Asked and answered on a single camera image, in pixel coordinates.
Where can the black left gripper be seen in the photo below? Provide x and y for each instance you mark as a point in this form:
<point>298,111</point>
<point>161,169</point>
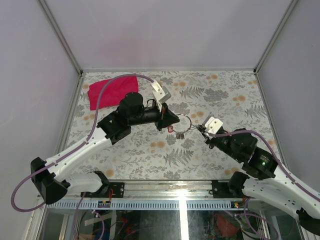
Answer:
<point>165,117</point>

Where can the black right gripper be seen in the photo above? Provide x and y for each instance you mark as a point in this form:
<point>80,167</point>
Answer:
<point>208,140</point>

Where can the key with red tag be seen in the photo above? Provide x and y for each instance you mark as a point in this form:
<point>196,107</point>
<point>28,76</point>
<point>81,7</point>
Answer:
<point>170,129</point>

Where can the large metal keyring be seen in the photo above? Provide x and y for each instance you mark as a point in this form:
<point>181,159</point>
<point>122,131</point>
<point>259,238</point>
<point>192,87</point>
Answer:
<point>182,127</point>

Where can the key with black tag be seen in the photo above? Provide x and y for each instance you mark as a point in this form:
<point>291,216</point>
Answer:
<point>198,127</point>

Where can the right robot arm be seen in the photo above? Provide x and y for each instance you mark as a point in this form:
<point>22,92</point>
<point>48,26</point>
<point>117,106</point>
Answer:
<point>264,177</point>

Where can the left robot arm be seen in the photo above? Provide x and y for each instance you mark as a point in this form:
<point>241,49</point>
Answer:
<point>52,177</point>

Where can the red cloth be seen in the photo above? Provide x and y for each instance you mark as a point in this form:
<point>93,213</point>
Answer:
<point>113,93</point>

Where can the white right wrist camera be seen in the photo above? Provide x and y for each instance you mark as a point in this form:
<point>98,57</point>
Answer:
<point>211,126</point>

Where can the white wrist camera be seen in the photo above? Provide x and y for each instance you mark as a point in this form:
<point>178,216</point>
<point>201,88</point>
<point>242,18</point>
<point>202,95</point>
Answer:
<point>211,126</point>
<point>160,93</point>

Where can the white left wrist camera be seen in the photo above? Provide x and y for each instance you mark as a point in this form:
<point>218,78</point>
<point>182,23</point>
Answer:
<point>160,93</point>

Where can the metal mounting rail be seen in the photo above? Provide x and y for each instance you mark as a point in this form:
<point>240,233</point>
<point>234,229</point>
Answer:
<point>172,189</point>

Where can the slotted cable duct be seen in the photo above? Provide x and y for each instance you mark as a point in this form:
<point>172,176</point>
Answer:
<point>145,205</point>

